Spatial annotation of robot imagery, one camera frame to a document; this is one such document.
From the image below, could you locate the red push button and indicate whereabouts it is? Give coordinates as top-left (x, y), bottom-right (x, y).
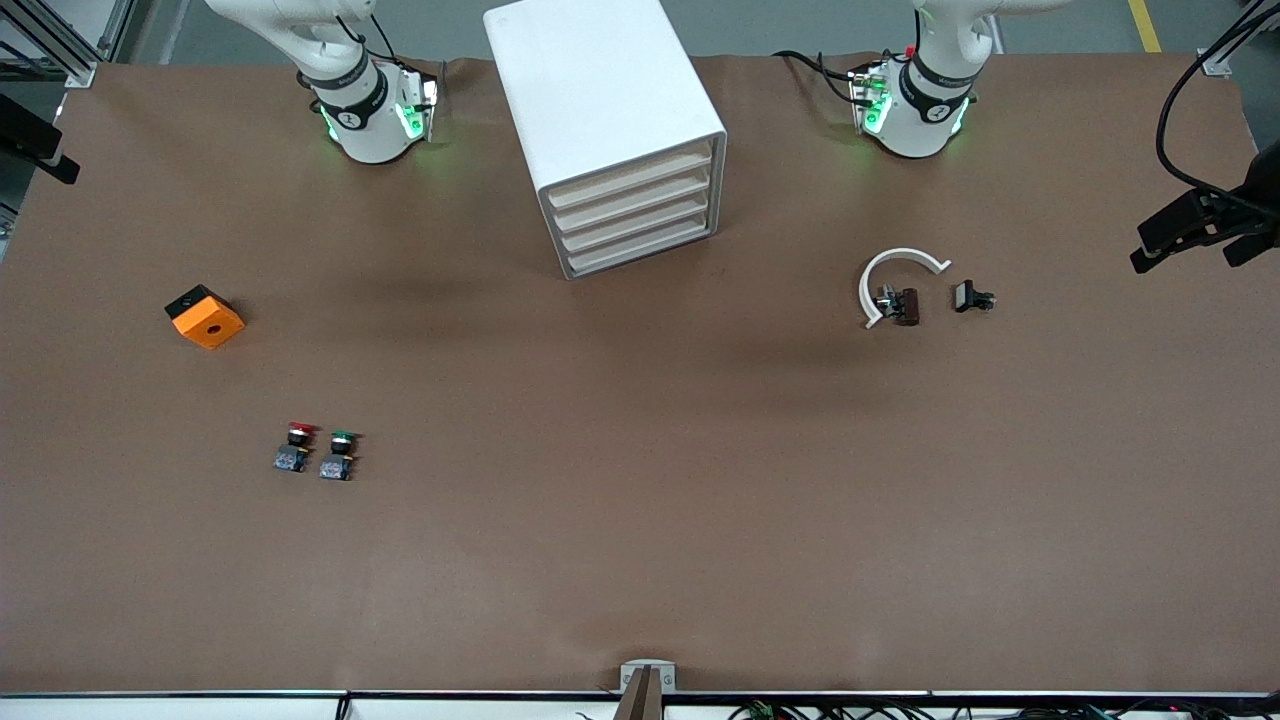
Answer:
top-left (274, 422), bottom-right (321, 474)

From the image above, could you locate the cream cabinet drawer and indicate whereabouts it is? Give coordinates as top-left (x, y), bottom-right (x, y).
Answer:
top-left (548, 140), bottom-right (714, 210)
top-left (560, 190), bottom-right (716, 255)
top-left (553, 165), bottom-right (715, 233)
top-left (566, 213), bottom-right (717, 277)

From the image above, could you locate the green push button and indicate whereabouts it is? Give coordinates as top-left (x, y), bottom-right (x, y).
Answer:
top-left (319, 430), bottom-right (363, 482)

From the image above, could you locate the white drawer cabinet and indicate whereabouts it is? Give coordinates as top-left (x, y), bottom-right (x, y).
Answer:
top-left (484, 0), bottom-right (729, 281)

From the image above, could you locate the orange and black box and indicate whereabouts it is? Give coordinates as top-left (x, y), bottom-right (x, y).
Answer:
top-left (164, 284), bottom-right (246, 351)

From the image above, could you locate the small brown component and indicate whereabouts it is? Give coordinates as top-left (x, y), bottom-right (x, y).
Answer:
top-left (875, 285), bottom-right (921, 328)

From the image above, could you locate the brown table cover sheet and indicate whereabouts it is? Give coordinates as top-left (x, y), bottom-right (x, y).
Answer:
top-left (0, 52), bottom-right (1280, 696)

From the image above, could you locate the aluminium frame profile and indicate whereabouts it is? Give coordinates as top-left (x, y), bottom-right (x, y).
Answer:
top-left (0, 0), bottom-right (136, 89)
top-left (1200, 0), bottom-right (1280, 76)

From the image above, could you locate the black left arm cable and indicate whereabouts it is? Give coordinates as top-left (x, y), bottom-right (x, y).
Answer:
top-left (1155, 0), bottom-right (1280, 216)

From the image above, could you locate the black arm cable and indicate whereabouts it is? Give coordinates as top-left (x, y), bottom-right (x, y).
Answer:
top-left (1155, 0), bottom-right (1280, 216)
top-left (335, 8), bottom-right (403, 71)

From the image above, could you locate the white curved plastic ring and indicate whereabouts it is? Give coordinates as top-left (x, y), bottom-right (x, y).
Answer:
top-left (858, 247), bottom-right (952, 331)

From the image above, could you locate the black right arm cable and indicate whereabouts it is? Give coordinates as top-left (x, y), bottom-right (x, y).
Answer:
top-left (335, 8), bottom-right (403, 71)

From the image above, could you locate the black base cable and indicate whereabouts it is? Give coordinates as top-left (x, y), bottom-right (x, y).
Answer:
top-left (773, 48), bottom-right (863, 107)

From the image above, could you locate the white table edge rail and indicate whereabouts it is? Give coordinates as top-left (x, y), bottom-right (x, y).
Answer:
top-left (0, 690), bottom-right (1280, 720)

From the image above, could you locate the bundle of cables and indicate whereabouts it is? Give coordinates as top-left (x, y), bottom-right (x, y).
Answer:
top-left (730, 700), bottom-right (1280, 720)

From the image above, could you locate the grey metal bracket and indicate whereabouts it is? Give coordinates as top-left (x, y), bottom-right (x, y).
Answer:
top-left (620, 660), bottom-right (677, 693)

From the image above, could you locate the brown post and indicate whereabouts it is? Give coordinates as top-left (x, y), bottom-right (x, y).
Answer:
top-left (613, 668), bottom-right (665, 720)

